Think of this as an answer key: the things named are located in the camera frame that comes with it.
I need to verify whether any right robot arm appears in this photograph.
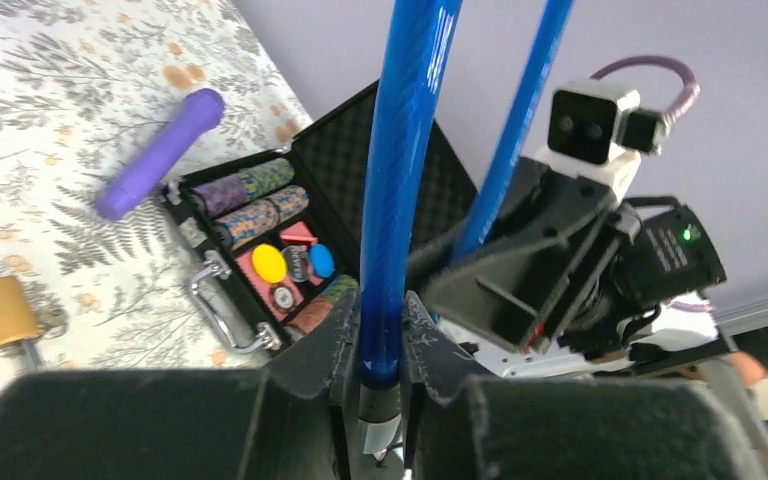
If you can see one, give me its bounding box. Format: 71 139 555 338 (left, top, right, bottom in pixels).
417 159 736 378

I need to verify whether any black poker chip case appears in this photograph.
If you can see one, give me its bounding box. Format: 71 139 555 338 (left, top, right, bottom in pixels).
161 79 481 359

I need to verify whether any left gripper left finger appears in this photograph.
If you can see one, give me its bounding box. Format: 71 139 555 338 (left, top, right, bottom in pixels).
0 292 359 479

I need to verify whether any floral table mat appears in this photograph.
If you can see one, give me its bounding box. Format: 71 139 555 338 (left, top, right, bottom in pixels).
0 1 310 369

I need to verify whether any blue cable lock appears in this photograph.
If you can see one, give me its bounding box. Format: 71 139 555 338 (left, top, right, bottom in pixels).
359 1 573 454

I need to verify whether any clear round chip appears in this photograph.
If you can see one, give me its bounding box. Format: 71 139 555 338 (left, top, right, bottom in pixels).
281 245 313 283

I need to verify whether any blue round chip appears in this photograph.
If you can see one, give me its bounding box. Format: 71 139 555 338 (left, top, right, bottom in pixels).
308 243 336 279

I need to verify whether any purple cylinder tool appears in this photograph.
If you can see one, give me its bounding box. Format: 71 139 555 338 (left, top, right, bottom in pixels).
95 88 225 221

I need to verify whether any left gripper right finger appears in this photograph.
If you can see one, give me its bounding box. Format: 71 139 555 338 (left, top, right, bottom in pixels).
401 293 766 479

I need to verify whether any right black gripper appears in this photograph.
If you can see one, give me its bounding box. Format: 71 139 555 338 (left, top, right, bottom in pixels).
418 160 642 351

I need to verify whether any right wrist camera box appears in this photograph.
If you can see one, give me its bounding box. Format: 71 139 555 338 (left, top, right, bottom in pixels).
534 78 671 201

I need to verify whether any yellow round chip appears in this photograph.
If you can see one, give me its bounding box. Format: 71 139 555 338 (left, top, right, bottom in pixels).
250 244 288 284

